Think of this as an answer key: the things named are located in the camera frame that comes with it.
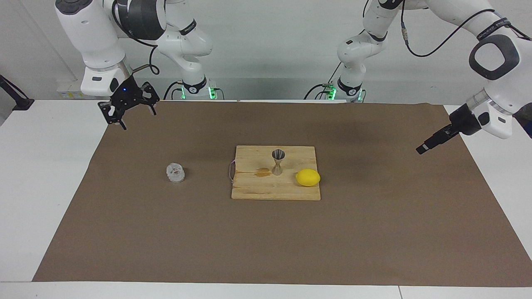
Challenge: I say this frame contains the black base cable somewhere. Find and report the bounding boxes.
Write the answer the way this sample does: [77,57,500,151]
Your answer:
[303,83,333,100]
[163,81,184,100]

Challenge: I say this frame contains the black clamp stand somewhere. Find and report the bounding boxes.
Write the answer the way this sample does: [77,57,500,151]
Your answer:
[0,74,35,111]

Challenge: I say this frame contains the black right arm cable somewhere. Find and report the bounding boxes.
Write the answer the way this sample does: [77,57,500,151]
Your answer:
[111,0,161,76]

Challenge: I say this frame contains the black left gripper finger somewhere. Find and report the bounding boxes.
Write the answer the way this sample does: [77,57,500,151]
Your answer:
[416,123,458,155]

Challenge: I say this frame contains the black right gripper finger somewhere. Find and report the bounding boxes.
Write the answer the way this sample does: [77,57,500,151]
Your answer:
[98,99,128,131]
[138,81,161,116]

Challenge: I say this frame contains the clear glass cup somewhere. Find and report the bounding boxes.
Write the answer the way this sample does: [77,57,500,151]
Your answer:
[166,163,186,183]

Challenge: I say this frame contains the yellow lemon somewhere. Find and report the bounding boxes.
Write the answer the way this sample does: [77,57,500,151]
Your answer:
[296,169,321,187]

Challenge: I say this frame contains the steel double jigger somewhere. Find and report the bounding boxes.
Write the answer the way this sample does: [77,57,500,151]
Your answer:
[272,149,286,176]

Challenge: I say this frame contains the brown paper table mat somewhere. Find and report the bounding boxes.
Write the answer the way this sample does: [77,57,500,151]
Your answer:
[32,100,532,288]

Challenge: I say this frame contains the white box yellow label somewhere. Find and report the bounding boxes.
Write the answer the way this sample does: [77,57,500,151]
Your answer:
[57,82,82,99]

